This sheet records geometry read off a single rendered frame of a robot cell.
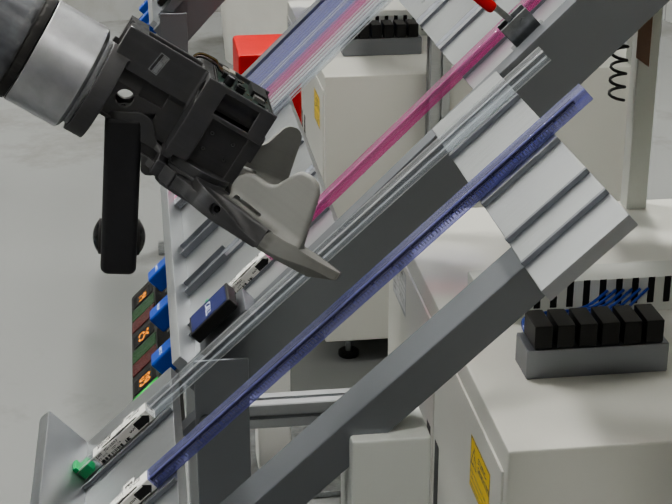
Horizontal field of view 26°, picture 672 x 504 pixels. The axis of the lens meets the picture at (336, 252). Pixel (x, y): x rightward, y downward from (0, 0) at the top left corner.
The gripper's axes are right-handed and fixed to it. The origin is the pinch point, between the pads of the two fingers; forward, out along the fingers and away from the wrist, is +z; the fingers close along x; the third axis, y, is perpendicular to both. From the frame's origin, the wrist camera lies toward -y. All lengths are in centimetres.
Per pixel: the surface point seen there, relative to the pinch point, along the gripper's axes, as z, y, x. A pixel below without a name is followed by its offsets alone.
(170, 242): 2, -23, 60
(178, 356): 2.7, -23.8, 30.4
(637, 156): 59, 10, 95
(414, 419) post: 13.4, -8.1, 0.3
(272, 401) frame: 36, -50, 100
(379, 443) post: 11.0, -10.1, -2.5
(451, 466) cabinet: 43, -29, 53
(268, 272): 7.1, -13.9, 36.0
